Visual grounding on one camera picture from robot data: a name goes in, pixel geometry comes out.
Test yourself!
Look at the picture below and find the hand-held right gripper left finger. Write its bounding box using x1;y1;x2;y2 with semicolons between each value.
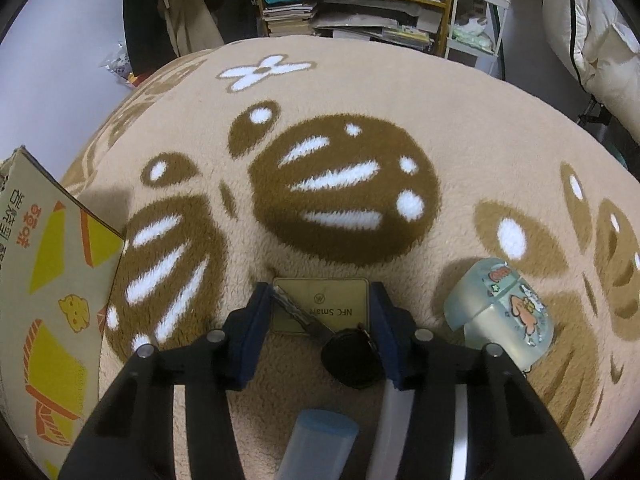
59;282;274;480

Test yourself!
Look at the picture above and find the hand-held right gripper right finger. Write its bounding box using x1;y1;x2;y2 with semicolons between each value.
370;282;585;480

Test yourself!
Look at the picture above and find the metal key with black fob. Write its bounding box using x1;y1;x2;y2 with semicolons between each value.
271;284;387;390

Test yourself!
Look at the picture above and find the gold card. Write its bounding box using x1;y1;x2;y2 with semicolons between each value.
271;276;371;335

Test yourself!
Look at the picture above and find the translucent case with cartoon stickers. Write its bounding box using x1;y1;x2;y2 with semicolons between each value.
444;257;554;377

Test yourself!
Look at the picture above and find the pale blue cylinder device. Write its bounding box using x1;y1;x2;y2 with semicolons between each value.
277;408;359;480

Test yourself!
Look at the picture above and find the printed cardboard box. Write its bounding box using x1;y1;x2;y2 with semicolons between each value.
0;146;126;480

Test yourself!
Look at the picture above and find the beige brown printed blanket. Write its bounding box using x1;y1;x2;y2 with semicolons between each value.
0;35;640;480

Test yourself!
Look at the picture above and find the white plastic bag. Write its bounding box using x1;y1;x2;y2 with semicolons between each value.
99;41;137;86

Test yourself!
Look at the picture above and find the green packet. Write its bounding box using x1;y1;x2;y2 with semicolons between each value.
451;25;494;52

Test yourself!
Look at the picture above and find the pile of papers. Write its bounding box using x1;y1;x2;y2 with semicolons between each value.
312;0;436;53

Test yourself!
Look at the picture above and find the stack of books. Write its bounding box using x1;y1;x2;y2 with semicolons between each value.
260;2;319;38

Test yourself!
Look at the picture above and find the wooden shelf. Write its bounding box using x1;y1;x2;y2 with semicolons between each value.
250;0;457;58

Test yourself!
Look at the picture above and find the beige hanging coat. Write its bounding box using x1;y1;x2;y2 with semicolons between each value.
157;0;227;57

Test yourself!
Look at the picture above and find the black hanging garment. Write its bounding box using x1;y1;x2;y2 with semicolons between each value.
122;0;177;77

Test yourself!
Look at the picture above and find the white metal cart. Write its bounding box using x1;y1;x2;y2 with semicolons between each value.
446;0;512;79

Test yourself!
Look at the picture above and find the white duvet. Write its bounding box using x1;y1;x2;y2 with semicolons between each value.
542;0;640;133

